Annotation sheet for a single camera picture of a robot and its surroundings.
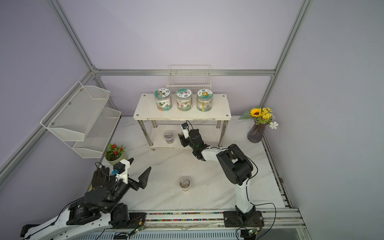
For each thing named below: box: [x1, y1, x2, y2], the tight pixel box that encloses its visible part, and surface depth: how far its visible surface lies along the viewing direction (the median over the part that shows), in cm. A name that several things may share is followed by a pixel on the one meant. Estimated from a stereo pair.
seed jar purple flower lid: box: [175, 88, 193, 112], surface depth 73 cm
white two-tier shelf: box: [133, 94, 232, 148], surface depth 79 cm
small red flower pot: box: [105, 143, 127, 166], surface depth 88 cm
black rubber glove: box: [91, 166, 116, 189], surface depth 89 cm
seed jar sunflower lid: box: [196, 88, 214, 112], surface depth 73 cm
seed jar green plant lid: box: [154, 88, 172, 112], surface depth 73 cm
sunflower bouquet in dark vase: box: [238, 105, 279, 143], surface depth 92 cm
